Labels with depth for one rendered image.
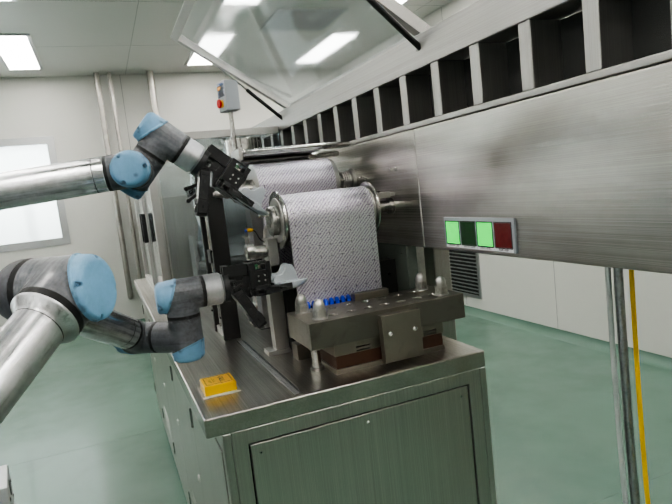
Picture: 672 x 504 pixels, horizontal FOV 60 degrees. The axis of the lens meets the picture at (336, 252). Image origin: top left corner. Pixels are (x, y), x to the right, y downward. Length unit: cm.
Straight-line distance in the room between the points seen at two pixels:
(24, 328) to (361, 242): 84
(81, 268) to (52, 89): 608
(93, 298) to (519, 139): 81
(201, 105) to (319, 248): 575
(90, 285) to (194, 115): 612
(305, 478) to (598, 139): 86
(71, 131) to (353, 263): 572
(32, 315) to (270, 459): 55
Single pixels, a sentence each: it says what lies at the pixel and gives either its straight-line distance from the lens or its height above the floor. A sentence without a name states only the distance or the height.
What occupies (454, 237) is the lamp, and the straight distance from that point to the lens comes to 135.
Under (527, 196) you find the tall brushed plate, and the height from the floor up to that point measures 126.
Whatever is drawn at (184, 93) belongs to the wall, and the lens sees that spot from 713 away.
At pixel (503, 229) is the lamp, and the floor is 120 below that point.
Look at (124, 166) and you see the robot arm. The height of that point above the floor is 141.
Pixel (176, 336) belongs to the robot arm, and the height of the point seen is 102.
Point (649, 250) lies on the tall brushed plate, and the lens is 98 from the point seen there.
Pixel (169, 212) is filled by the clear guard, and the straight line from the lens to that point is 242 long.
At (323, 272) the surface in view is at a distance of 147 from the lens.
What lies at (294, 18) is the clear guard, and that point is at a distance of 176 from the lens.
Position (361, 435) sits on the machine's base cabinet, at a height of 78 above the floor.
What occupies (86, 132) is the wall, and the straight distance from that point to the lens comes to 699.
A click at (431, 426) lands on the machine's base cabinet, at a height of 75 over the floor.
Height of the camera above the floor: 132
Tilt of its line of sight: 6 degrees down
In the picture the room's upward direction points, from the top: 6 degrees counter-clockwise
